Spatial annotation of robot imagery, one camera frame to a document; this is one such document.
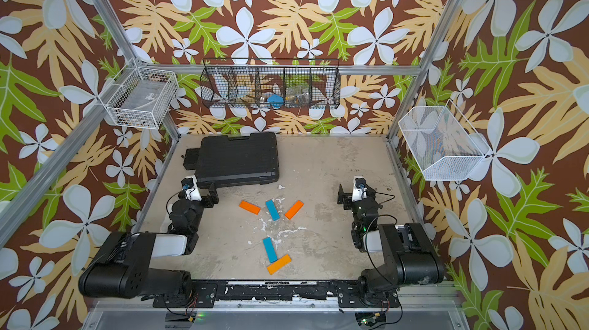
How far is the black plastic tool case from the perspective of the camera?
3.28 ft

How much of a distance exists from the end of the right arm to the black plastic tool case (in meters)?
0.33

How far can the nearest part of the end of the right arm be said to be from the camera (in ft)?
2.30
